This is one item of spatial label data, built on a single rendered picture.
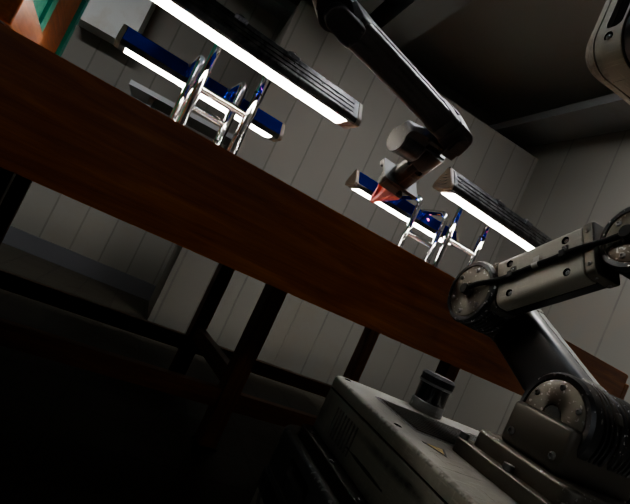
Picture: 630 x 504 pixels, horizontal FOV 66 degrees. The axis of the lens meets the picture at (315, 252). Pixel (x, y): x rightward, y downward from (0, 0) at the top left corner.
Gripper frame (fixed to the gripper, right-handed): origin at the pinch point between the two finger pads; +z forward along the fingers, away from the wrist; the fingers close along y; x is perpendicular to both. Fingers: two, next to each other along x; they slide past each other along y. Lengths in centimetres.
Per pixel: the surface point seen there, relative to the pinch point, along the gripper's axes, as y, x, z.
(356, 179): -31, -61, 41
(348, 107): 9.8, -25.6, -1.8
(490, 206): -48, -25, -3
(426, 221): -71, -61, 40
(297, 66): 26.5, -27.3, -1.7
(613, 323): -195, -52, 25
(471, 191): -39.2, -26.4, -2.5
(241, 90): 28, -53, 30
